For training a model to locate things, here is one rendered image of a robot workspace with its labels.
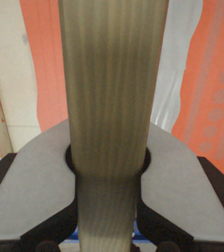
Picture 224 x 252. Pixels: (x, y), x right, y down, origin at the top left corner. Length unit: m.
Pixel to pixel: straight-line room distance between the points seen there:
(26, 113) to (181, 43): 0.23
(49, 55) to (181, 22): 0.17
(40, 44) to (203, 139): 0.28
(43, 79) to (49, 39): 0.05
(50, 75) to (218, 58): 0.22
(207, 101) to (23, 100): 0.27
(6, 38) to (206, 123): 0.30
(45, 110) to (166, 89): 0.18
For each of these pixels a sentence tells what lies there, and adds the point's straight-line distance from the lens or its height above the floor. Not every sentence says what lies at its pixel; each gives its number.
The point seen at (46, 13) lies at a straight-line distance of 0.27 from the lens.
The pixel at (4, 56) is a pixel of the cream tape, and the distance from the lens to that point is 0.30.
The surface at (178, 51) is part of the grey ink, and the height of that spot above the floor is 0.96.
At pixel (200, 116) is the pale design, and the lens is 0.33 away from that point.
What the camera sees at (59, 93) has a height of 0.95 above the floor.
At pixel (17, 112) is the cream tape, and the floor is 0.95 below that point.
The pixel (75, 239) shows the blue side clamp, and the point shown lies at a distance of 0.41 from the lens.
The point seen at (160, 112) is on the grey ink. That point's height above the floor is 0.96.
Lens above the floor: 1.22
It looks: 61 degrees down
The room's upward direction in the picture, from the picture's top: 178 degrees clockwise
